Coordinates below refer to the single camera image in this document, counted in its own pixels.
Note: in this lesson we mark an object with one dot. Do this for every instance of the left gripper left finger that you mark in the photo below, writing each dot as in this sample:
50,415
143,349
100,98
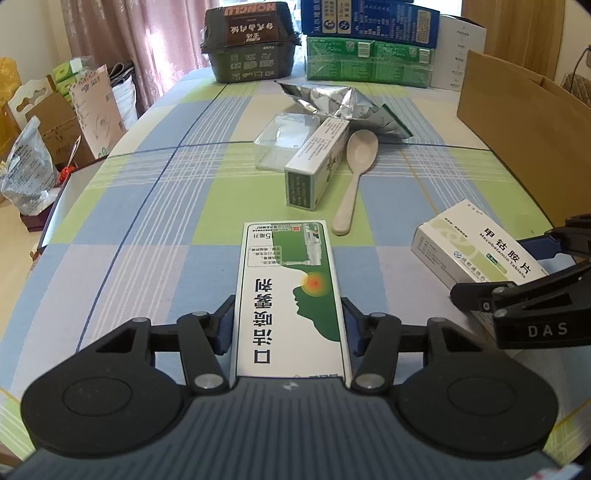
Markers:
202,338

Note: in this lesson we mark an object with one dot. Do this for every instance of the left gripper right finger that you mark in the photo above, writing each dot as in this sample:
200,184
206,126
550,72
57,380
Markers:
379,336

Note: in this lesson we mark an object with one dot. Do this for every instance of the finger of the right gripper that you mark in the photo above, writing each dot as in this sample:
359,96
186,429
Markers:
517,290
574,238

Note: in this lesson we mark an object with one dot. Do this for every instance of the white tablet medicine box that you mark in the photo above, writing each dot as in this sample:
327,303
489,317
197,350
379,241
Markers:
464,245

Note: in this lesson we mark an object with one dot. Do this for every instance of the green white spray box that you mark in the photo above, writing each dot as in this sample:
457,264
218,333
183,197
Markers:
288,311

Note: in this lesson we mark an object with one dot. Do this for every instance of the slim white green medicine box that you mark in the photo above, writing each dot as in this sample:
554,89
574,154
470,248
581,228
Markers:
309,173

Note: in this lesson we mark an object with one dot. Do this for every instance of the beige plastic spoon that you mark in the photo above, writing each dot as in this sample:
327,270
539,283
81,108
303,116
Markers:
361,153

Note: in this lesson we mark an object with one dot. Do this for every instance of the clear plastic case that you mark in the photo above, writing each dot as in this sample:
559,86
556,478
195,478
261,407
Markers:
281,139

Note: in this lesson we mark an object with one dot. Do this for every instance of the silver green tea bag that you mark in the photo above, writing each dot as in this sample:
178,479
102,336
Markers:
347,103

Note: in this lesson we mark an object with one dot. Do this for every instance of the brown cardboard box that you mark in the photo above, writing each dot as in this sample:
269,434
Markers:
539,131

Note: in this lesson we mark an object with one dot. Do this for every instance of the checked tablecloth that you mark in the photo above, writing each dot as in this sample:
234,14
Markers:
157,230

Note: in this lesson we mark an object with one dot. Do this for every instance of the quilted beige chair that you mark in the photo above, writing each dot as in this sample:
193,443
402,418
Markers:
579,86

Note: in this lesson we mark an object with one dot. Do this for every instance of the open white gift box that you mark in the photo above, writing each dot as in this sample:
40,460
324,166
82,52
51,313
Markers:
67,196

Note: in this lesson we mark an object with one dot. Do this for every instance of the brown curtain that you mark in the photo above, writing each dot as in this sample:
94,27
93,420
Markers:
527,33

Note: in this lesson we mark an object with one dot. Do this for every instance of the white tall box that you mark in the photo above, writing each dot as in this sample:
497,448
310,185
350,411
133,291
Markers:
457,36

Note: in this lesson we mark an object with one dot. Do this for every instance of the brown white hanger box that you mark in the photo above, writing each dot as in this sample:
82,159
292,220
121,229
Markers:
59,126

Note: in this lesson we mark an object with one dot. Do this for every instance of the grey printed plastic bag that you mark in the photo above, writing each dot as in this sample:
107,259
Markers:
30,178

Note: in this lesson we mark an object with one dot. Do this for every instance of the pink white paper envelope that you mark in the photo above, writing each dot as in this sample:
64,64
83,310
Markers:
97,112

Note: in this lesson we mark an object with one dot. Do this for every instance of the blue milk carton box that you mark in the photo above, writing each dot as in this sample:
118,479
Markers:
400,22

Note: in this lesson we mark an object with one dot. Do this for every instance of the green wrapped carton pack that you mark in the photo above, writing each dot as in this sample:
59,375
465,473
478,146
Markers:
341,59

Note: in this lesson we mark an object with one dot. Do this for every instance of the green tissue packs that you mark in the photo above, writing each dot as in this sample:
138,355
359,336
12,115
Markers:
65,74

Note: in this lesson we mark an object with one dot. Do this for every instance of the black Honglu food container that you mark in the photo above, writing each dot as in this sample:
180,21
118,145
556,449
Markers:
250,41

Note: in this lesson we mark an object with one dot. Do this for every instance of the pink curtain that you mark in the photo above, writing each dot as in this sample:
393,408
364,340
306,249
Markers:
160,37

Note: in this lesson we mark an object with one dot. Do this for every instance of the yellow plastic bag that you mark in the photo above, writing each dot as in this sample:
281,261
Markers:
9,83

